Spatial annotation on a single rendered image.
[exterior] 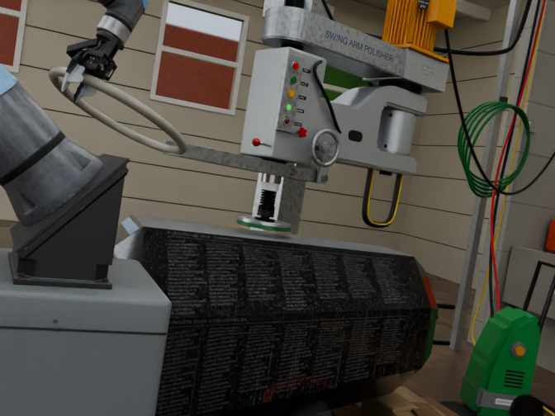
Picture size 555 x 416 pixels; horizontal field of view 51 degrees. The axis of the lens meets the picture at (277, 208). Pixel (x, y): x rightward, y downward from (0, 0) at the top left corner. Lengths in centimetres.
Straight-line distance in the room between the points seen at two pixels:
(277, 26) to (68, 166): 132
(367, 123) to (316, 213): 673
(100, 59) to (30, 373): 98
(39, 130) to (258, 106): 129
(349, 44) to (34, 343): 176
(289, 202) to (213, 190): 550
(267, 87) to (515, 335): 192
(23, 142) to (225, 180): 754
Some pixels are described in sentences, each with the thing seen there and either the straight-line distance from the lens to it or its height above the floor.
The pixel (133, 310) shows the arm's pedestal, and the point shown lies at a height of 83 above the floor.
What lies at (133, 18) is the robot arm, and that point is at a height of 149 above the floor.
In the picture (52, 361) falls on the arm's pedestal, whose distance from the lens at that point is 108.
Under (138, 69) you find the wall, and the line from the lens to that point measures 836.
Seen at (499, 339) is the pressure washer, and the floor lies 43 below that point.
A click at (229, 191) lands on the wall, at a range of 863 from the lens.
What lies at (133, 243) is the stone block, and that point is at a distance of 199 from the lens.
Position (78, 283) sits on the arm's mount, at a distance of 110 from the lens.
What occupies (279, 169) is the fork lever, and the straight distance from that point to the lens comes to 227.
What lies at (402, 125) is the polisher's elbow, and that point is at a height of 142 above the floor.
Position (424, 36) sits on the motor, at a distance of 278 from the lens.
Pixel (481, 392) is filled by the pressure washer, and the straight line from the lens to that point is 342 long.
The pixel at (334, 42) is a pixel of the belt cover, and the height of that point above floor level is 165.
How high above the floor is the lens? 110
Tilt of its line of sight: 3 degrees down
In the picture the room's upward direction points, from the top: 9 degrees clockwise
